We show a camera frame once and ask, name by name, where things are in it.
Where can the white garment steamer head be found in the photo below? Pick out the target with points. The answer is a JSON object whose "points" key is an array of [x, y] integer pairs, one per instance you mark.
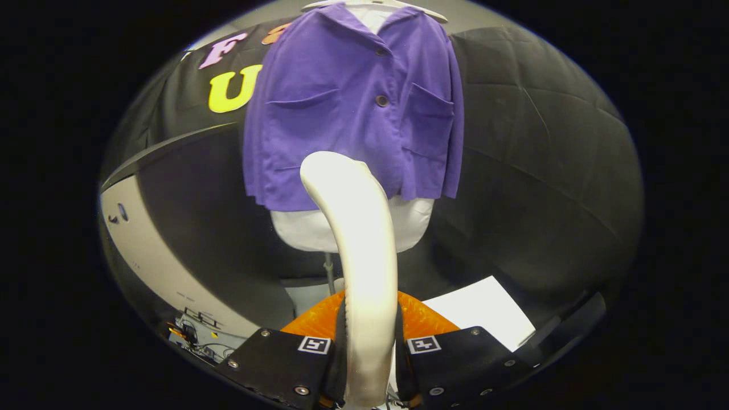
{"points": [[364, 250]]}

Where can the grey cabinet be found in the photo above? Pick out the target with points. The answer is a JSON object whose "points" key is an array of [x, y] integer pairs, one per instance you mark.
{"points": [[154, 250]]}

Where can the white plastic clothes hanger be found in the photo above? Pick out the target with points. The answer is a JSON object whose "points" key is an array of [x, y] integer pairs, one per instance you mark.
{"points": [[424, 12]]}

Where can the black flat bar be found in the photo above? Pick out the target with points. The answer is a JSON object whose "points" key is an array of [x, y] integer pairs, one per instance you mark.
{"points": [[569, 327]]}

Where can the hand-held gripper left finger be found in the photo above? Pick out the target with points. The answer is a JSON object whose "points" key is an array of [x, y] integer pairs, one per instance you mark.
{"points": [[279, 367]]}

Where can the white paper sheet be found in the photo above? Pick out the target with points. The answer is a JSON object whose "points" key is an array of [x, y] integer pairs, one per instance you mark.
{"points": [[484, 310]]}

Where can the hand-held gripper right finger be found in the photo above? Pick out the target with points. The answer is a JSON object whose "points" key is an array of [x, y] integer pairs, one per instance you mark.
{"points": [[464, 367]]}

